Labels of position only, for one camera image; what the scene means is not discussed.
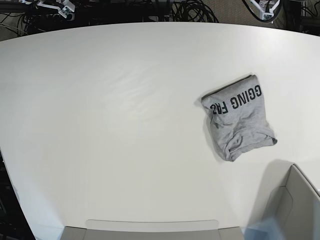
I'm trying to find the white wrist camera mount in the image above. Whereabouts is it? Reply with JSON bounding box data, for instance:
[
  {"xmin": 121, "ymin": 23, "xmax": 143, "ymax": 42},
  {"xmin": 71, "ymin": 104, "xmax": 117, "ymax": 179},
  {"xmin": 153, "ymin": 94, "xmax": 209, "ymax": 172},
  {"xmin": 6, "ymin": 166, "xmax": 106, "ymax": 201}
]
[
  {"xmin": 248, "ymin": 0, "xmax": 283, "ymax": 24},
  {"xmin": 21, "ymin": 0, "xmax": 76, "ymax": 20}
]

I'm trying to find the beige box at right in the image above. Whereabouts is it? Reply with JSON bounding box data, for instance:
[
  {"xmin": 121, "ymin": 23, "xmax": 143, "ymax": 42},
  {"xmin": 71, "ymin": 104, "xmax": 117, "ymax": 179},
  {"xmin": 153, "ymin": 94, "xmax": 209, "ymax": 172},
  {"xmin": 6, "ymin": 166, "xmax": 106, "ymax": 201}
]
[{"xmin": 263, "ymin": 164, "xmax": 320, "ymax": 240}]

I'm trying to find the grey T-shirt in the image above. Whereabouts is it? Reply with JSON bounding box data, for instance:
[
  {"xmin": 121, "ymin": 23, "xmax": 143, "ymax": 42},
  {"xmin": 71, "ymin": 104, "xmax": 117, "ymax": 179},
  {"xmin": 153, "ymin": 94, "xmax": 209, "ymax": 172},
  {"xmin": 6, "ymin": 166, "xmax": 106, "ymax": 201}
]
[{"xmin": 201, "ymin": 74, "xmax": 278, "ymax": 162}]

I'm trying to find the beige box at bottom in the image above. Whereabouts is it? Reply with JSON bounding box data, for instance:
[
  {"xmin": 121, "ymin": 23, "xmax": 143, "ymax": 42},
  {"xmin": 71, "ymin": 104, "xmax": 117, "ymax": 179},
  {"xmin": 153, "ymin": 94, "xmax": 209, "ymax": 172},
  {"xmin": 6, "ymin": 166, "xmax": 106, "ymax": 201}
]
[{"xmin": 60, "ymin": 219, "xmax": 244, "ymax": 240}]

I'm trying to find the beige box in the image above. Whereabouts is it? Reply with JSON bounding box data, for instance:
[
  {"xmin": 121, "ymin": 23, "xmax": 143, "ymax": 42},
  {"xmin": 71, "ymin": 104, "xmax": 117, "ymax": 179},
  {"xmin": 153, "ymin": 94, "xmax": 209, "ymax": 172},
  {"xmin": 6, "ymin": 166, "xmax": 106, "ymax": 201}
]
[
  {"xmin": 263, "ymin": 164, "xmax": 320, "ymax": 240},
  {"xmin": 60, "ymin": 219, "xmax": 244, "ymax": 240}
]

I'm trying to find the thick black looped cable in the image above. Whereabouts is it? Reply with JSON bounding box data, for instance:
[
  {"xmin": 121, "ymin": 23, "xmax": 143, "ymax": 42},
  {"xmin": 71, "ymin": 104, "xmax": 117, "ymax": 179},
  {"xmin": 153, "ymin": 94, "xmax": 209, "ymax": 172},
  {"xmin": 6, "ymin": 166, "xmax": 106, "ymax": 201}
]
[{"xmin": 241, "ymin": 0, "xmax": 285, "ymax": 25}]

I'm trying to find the black cable bundle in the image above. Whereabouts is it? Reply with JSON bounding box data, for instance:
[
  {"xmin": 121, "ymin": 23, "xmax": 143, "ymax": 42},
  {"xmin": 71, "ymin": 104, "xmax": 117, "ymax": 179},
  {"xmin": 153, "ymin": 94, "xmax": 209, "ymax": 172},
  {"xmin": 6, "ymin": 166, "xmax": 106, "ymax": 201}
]
[{"xmin": 149, "ymin": 0, "xmax": 220, "ymax": 23}]

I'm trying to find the blue blurred object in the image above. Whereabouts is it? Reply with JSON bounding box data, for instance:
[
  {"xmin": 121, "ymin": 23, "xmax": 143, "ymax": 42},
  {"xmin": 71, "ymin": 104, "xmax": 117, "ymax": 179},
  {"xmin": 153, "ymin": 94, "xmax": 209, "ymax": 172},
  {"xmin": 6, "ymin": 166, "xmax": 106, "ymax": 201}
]
[{"xmin": 242, "ymin": 217, "xmax": 286, "ymax": 240}]

